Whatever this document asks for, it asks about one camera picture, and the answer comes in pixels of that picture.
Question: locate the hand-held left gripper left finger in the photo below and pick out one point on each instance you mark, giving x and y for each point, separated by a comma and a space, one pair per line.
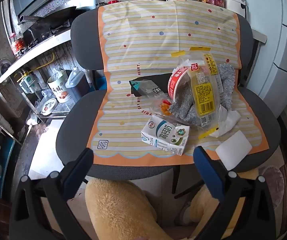
79, 167

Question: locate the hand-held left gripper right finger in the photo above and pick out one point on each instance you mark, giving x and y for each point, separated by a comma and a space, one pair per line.
206, 165

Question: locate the grey fluffy cloth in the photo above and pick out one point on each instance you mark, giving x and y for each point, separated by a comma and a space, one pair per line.
227, 85

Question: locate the red white instant noodle bowl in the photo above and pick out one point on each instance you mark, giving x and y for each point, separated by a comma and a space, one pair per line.
177, 80

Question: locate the white sponge block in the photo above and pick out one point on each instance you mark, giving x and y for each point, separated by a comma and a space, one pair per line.
233, 150

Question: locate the person's right leg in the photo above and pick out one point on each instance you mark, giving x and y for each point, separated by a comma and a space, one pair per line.
198, 205

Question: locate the crumpled white tissue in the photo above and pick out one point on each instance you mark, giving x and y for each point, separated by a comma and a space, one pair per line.
229, 120

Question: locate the white milk carton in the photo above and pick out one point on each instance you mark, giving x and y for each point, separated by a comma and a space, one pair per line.
158, 135

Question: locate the clear yellow-label plastic wrapper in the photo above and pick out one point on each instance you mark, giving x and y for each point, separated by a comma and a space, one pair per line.
203, 97

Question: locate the small round tin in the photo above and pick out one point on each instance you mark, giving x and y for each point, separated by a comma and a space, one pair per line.
49, 107

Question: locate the pink round stool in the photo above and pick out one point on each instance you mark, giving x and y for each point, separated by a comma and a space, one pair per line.
272, 185

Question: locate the clear orange snack wrapper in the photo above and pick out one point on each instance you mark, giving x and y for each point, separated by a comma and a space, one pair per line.
164, 106

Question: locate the white round tin can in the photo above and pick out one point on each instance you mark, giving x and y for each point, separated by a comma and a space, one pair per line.
58, 87

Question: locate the clear oil jug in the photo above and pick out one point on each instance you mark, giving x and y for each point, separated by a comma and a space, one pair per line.
77, 82

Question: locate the clear printed plastic packet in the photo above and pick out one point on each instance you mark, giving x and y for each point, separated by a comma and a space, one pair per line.
148, 87

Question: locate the yellow striped dotted cloth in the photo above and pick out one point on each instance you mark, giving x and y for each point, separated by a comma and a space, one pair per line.
158, 42

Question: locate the white refrigerator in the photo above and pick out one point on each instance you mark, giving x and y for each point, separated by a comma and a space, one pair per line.
278, 55

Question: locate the gas stove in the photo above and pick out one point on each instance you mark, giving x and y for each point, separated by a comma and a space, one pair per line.
43, 36

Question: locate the grey office chair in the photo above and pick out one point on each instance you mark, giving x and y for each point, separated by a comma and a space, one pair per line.
83, 30

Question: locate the black wok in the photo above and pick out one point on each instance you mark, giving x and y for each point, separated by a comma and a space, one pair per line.
56, 13

